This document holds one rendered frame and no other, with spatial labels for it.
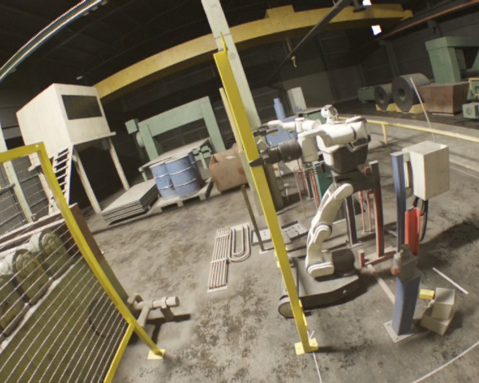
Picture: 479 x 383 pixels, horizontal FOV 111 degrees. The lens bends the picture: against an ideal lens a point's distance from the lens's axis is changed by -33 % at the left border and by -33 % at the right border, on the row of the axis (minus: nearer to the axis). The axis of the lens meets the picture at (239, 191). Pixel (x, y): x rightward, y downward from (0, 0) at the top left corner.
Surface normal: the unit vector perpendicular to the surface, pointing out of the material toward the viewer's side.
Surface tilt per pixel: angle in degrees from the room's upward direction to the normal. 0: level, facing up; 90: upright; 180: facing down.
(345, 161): 102
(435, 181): 90
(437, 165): 90
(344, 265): 90
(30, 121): 90
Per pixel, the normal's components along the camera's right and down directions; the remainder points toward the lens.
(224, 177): 0.04, 0.29
